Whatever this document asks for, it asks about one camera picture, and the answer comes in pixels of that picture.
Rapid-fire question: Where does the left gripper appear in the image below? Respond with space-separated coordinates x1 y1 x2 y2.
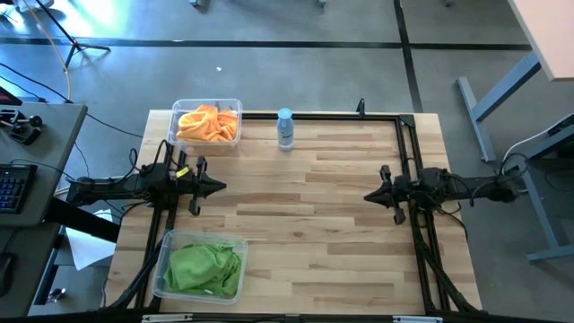
168 156 228 216

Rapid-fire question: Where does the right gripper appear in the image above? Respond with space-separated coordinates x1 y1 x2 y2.
363 165 425 225

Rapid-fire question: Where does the green microfiber towel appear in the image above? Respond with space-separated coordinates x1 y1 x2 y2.
163 241 243 298

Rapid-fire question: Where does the clear plastic bin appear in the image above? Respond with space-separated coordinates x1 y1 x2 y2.
167 98 244 157
152 229 249 306

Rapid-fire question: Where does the pale blue plastic bottle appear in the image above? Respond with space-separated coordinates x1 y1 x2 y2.
275 107 295 153

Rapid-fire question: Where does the black desk crossbar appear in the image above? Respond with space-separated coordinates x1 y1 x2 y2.
44 196 122 243

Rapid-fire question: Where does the white paper sheet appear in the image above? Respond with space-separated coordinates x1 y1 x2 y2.
65 208 114 272

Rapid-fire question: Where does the grey desk leg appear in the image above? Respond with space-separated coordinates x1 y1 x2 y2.
456 49 543 164

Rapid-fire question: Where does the grey side desk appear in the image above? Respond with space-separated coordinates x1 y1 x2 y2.
0 101 89 319

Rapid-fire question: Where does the black tripod stand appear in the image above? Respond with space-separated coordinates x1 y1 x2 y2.
33 0 111 69

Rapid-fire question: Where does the black clamp device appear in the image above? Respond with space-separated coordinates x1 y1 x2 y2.
0 106 44 146

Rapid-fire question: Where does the black keyboard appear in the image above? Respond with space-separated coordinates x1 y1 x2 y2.
0 162 39 214

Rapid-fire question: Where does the black device with red edge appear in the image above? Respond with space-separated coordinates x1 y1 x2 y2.
0 84 23 107

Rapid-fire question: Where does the black computer mouse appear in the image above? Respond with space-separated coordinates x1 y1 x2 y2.
0 252 14 298

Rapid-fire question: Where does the white desk top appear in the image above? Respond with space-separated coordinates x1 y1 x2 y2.
508 0 574 83

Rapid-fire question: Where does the black aluminium table frame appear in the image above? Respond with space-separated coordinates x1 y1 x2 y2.
105 111 483 323

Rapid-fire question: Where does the black floor cable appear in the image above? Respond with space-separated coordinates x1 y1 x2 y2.
0 62 144 138

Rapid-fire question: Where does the silver frame bracket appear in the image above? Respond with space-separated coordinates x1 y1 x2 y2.
393 315 445 323
141 313 195 323

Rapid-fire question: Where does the white cable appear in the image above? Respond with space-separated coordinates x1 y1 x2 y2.
500 114 574 174

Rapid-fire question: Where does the blue-grey desk frame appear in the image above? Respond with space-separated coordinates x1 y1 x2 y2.
495 111 574 264

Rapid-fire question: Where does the yellow floor cable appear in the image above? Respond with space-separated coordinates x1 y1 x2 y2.
22 0 73 102

